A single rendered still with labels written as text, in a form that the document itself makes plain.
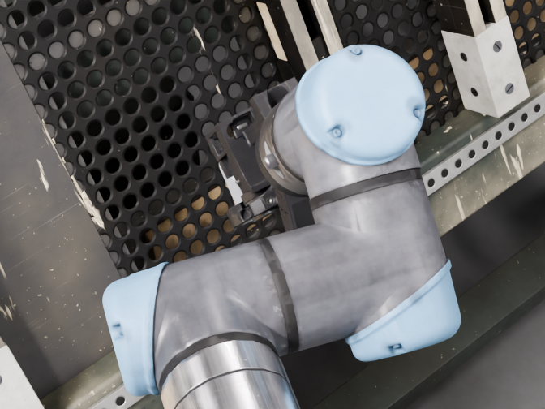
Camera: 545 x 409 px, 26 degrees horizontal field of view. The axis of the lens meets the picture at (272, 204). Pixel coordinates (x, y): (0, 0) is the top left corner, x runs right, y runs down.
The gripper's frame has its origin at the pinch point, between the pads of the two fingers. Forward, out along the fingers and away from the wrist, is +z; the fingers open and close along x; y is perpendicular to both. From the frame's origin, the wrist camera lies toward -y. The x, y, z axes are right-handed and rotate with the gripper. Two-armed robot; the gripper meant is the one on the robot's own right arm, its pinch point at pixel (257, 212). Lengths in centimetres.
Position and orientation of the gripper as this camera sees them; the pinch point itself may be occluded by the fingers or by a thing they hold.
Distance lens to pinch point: 105.6
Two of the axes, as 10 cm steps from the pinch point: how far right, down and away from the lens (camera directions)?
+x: -8.6, 4.3, -2.8
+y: -4.6, -8.9, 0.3
